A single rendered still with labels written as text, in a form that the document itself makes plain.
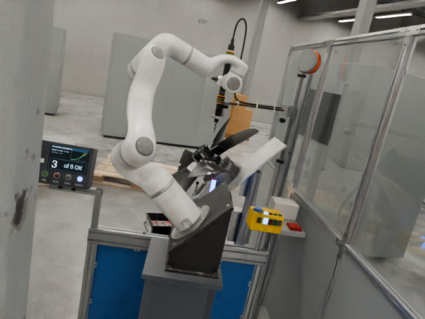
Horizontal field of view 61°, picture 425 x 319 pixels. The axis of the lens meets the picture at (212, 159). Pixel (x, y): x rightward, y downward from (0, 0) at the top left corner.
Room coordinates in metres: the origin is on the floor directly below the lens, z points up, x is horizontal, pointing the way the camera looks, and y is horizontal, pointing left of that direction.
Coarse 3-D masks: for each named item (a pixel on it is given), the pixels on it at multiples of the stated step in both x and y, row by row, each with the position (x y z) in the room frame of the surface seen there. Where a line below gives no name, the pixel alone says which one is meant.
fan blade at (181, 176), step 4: (184, 168) 2.09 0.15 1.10; (176, 172) 2.09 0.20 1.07; (180, 172) 2.08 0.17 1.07; (184, 172) 2.07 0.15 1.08; (188, 172) 2.07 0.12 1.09; (176, 176) 2.07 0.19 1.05; (180, 176) 2.06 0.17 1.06; (184, 176) 2.06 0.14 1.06; (176, 180) 2.04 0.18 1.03; (180, 180) 2.04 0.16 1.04; (184, 180) 2.04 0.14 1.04; (188, 180) 2.03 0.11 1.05; (192, 180) 2.03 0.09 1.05; (180, 184) 2.02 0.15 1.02; (184, 184) 2.02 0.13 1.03; (188, 184) 2.02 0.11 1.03; (184, 188) 2.00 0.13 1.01; (188, 188) 2.00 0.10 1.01
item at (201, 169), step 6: (204, 162) 1.99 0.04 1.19; (198, 168) 1.88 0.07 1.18; (204, 168) 1.87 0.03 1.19; (210, 168) 1.87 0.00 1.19; (216, 168) 1.88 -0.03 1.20; (222, 168) 1.89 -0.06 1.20; (192, 174) 1.81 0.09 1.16; (198, 174) 1.80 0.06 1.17; (204, 174) 1.78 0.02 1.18; (210, 174) 1.78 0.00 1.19
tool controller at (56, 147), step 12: (48, 144) 1.53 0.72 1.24; (60, 144) 1.54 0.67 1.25; (48, 156) 1.52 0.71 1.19; (60, 156) 1.53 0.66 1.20; (72, 156) 1.54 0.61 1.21; (84, 156) 1.54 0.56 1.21; (96, 156) 1.64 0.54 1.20; (48, 168) 1.50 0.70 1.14; (60, 168) 1.51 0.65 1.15; (72, 168) 1.52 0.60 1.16; (84, 168) 1.53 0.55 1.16; (48, 180) 1.49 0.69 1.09; (60, 180) 1.50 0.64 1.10; (72, 180) 1.51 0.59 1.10; (84, 180) 1.52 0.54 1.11
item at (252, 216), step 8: (264, 208) 1.76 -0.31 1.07; (248, 216) 1.73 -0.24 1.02; (256, 216) 1.66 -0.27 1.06; (264, 216) 1.67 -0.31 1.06; (272, 216) 1.67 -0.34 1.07; (280, 216) 1.69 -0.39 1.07; (248, 224) 1.70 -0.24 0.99; (256, 224) 1.66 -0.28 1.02; (264, 224) 1.67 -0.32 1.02; (272, 232) 1.68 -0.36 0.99
